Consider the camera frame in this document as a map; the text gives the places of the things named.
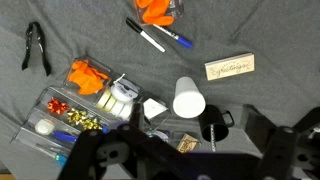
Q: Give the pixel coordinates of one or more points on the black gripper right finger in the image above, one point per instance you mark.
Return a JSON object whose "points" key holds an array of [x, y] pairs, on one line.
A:
{"points": [[255, 125]]}

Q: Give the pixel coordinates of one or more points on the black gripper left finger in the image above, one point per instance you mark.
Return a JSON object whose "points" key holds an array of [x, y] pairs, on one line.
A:
{"points": [[136, 115]]}

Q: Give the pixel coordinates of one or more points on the clear square plastic container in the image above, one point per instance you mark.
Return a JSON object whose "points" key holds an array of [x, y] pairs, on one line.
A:
{"points": [[177, 10], [68, 86]]}

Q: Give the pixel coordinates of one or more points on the small white ribbon spool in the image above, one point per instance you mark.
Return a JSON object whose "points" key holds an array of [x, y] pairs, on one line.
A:
{"points": [[124, 110]]}

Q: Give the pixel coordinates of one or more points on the small clear box with card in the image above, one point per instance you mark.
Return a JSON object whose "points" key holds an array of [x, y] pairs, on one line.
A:
{"points": [[153, 108]]}

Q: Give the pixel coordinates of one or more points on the large white ribbon spool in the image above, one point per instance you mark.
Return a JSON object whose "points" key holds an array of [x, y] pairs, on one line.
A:
{"points": [[123, 91]]}

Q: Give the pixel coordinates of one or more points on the pale yellow ribbon spool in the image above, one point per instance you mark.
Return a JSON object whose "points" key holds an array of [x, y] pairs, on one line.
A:
{"points": [[110, 104]]}

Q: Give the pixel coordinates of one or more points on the blue green ribbon spool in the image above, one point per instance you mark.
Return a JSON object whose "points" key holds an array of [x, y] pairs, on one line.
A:
{"points": [[158, 134]]}

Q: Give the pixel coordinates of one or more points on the gold ribbon spool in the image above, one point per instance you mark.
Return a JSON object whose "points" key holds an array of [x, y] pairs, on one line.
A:
{"points": [[103, 97]]}

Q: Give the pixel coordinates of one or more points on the black mug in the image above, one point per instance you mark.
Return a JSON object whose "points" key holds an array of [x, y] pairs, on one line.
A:
{"points": [[213, 116]]}

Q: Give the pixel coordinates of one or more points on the gold gift bow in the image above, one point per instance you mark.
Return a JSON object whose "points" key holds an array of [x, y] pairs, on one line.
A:
{"points": [[76, 116], [90, 124]]}

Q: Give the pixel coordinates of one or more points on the white paper cup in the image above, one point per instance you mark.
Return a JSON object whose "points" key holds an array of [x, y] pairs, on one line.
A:
{"points": [[188, 100]]}

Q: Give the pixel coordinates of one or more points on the small wooden stamp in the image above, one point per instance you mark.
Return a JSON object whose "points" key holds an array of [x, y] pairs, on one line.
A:
{"points": [[186, 143]]}

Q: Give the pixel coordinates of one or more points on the wooden greetings stamp block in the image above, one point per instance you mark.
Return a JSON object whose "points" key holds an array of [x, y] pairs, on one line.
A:
{"points": [[230, 66]]}

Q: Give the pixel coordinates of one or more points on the blue marker in organizer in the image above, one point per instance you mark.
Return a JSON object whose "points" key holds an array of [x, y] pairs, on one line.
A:
{"points": [[65, 136]]}

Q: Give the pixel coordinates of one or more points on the black capped marker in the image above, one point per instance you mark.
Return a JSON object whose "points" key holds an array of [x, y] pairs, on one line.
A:
{"points": [[147, 36]]}

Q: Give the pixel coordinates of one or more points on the red gift bow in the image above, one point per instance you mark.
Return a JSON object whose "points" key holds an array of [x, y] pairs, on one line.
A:
{"points": [[57, 106]]}

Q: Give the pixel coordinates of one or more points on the blue capped marker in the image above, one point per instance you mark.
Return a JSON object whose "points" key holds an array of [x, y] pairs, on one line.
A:
{"points": [[184, 41]]}

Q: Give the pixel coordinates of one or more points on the teal pen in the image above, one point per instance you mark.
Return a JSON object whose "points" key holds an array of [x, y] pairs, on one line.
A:
{"points": [[60, 158]]}

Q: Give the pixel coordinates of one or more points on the gray tablecloth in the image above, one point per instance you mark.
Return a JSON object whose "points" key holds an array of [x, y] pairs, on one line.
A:
{"points": [[100, 33]]}

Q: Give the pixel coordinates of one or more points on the white tape roll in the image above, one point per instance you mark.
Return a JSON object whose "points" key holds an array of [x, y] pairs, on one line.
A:
{"points": [[44, 126]]}

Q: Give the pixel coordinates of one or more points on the clear acrylic organizer tray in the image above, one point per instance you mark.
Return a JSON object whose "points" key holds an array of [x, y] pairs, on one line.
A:
{"points": [[40, 100]]}

